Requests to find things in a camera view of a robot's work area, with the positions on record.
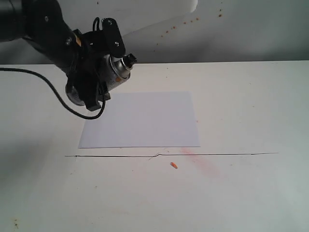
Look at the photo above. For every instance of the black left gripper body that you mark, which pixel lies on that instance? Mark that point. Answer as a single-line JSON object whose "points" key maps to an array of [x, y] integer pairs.
{"points": [[89, 51]]}

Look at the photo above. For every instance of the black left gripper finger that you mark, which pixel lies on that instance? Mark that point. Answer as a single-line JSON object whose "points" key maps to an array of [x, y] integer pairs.
{"points": [[113, 38], [89, 91]]}

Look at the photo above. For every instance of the silver spray can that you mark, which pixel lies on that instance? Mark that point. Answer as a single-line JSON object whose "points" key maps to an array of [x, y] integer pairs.
{"points": [[118, 72]]}

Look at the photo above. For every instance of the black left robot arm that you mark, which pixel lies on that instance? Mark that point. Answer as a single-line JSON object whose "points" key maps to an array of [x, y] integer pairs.
{"points": [[40, 23]]}

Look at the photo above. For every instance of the small orange crumb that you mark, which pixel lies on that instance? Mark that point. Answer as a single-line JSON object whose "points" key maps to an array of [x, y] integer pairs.
{"points": [[174, 165]]}

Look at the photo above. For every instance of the white paper sheet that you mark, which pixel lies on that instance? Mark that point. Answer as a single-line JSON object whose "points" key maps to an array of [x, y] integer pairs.
{"points": [[144, 119]]}

